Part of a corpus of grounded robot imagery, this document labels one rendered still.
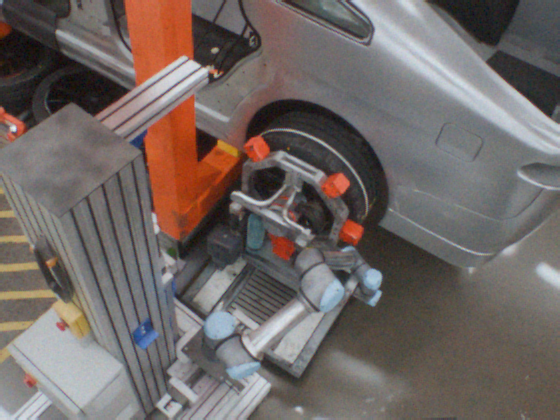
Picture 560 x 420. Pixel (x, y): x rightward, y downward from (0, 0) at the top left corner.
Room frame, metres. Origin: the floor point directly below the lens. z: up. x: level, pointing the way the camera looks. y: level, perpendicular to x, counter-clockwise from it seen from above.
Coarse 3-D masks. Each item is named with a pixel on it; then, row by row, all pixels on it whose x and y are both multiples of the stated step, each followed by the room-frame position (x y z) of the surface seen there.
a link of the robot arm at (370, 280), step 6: (366, 264) 1.29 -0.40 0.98; (360, 270) 1.26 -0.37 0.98; (366, 270) 1.26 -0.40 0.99; (372, 270) 1.25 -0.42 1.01; (354, 276) 1.25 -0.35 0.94; (360, 276) 1.23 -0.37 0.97; (366, 276) 1.22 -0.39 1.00; (372, 276) 1.22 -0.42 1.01; (378, 276) 1.23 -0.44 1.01; (360, 282) 1.22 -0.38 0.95; (366, 282) 1.20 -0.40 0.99; (372, 282) 1.19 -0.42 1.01; (378, 282) 1.20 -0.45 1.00; (360, 288) 1.21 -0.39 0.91; (366, 288) 1.19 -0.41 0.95; (372, 288) 1.19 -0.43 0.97; (366, 294) 1.19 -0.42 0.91; (372, 294) 1.19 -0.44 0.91
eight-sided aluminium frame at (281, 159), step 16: (272, 160) 1.67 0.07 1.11; (288, 160) 1.69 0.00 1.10; (304, 176) 1.61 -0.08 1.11; (320, 176) 1.61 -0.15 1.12; (256, 192) 1.77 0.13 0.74; (320, 192) 1.57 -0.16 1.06; (336, 208) 1.54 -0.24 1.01; (336, 224) 1.53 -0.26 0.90; (320, 240) 1.55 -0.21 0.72; (336, 240) 1.52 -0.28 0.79
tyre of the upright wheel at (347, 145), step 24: (288, 120) 1.91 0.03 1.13; (312, 120) 1.90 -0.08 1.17; (288, 144) 1.74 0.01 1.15; (312, 144) 1.74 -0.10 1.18; (336, 144) 1.77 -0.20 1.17; (360, 144) 1.83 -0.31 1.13; (336, 168) 1.65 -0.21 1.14; (360, 168) 1.72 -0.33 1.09; (360, 192) 1.64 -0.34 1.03; (360, 216) 1.58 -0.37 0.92
